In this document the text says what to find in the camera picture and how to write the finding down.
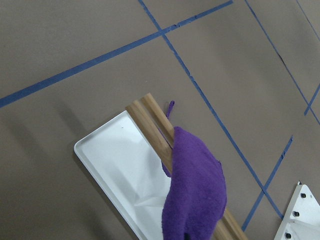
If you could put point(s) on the purple towel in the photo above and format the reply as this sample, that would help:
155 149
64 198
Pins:
197 197

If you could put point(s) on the white rack base tray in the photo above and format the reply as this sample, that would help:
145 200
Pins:
129 172

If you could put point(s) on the white pedestal column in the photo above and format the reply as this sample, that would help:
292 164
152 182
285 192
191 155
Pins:
302 217

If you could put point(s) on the wooden rack upper bar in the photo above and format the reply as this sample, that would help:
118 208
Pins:
160 134

